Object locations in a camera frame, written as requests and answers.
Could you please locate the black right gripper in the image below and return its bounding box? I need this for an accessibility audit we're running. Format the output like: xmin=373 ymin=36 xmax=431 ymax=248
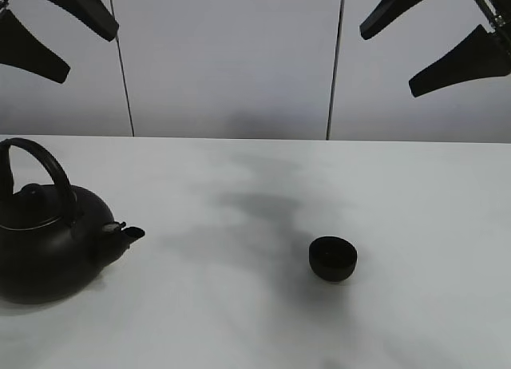
xmin=359 ymin=0 xmax=510 ymax=97

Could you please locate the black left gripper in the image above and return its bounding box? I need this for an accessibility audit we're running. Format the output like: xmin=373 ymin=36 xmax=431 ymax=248
xmin=0 ymin=0 xmax=119 ymax=84

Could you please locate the small black teacup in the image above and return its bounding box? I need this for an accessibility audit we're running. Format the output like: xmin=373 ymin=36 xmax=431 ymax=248
xmin=308 ymin=236 xmax=358 ymax=283

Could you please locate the black cast iron teapot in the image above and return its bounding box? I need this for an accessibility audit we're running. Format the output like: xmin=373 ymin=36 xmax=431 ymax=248
xmin=1 ymin=137 xmax=145 ymax=304

